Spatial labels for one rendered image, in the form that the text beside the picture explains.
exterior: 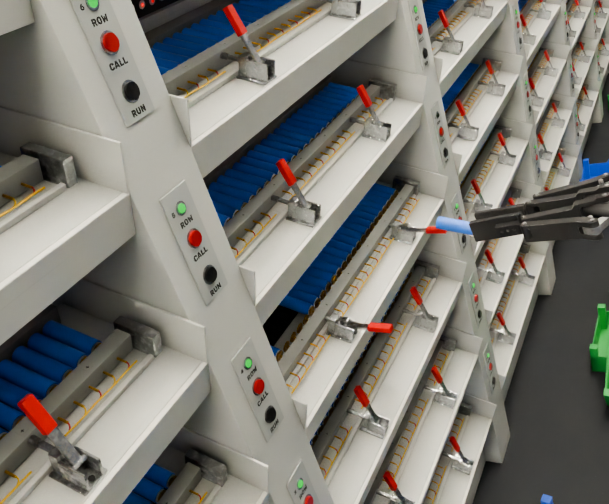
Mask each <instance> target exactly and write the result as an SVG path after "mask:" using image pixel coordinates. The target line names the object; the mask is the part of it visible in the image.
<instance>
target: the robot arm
mask: <svg viewBox="0 0 609 504"><path fill-rule="evenodd" d="M474 217H475V219H476V220H473V221H470V223H469V226H470V229H471V231H472V234H473V236H474V239H475V241H476V242H479V241H485V240H491V239H497V238H503V237H509V236H515V235H521V234H523V236H524V238H525V241H526V242H541V241H557V240H572V239H588V240H594V241H598V240H601V239H602V238H603V237H604V236H603V233H602V231H603V230H604V229H605V228H606V227H607V226H609V173H604V174H602V175H599V176H597V177H594V178H592V179H589V180H585V181H581V182H577V183H573V184H570V185H566V186H562V187H558V188H554V189H551V190H547V191H543V192H539V193H536V194H534V195H533V200H529V201H527V202H525V204H524V203H522V204H516V205H511V206H505V207H500V208H494V209H489V210H483V211H477V212H475V214H474Z"/></svg>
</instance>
